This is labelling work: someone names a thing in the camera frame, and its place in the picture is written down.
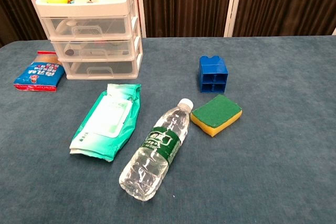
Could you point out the white plastic drawer organizer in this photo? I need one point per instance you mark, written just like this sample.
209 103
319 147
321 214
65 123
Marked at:
86 9

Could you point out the green yellow scrub sponge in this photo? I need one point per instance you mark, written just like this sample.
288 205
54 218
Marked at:
215 111

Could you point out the blue plastic building block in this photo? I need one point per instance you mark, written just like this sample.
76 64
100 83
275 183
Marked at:
212 69

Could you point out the clear water bottle green label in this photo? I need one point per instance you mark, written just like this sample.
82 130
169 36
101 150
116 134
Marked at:
155 150

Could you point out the green wet wipes pack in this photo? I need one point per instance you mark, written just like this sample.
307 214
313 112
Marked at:
110 119

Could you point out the blue red snack bag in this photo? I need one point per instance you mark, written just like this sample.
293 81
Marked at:
39 75

